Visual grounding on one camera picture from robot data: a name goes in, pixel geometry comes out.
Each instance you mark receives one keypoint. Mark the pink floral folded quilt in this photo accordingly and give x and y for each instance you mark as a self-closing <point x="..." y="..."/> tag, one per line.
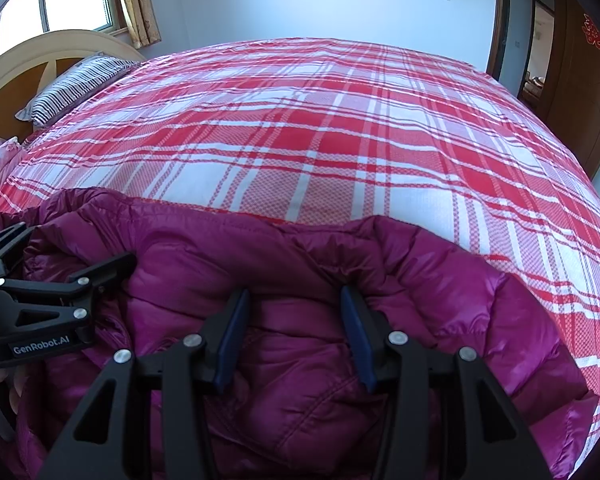
<point x="0" y="155"/>

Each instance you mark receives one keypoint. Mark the bed with red plaid sheet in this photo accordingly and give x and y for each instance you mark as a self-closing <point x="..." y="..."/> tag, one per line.
<point x="330" y="135"/>

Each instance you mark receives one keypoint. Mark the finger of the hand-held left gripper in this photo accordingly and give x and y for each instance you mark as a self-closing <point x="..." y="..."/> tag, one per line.
<point x="105" y="272"/>
<point x="10" y="240"/>

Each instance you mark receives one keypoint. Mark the red paper door decoration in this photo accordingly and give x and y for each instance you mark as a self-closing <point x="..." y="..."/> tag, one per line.
<point x="593" y="32"/>

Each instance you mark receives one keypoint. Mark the narrow yellow curtain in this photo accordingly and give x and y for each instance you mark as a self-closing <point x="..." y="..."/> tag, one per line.
<point x="140" y="10"/>

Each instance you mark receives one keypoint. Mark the cream and wood headboard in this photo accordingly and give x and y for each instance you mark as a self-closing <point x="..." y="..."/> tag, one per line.
<point x="10" y="65"/>

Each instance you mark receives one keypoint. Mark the brown door frame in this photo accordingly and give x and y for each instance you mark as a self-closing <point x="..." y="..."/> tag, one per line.
<point x="497" y="35"/>

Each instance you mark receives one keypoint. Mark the purple down jacket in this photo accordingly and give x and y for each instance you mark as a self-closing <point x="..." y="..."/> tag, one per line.
<point x="290" y="270"/>

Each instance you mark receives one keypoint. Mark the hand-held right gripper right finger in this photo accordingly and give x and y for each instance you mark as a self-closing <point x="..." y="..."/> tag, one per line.
<point x="357" y="340"/>

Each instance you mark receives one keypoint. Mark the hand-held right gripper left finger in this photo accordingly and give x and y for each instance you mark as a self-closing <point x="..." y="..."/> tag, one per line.
<point x="230" y="340"/>

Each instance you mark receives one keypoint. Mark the brown wooden door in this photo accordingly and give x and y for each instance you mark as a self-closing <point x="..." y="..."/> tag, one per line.
<point x="580" y="85"/>

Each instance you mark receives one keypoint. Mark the striped pillow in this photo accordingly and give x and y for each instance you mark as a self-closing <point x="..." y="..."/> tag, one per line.
<point x="75" y="87"/>

